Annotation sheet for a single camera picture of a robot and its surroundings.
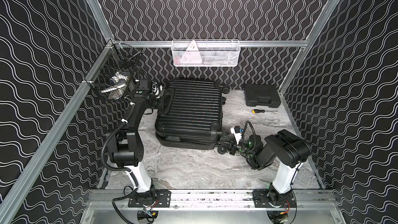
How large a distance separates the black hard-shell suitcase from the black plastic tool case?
0.24 meters

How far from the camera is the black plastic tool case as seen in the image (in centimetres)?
109

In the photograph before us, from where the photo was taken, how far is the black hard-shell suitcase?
0.79 metres

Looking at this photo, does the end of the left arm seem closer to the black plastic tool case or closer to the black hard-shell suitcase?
the black hard-shell suitcase
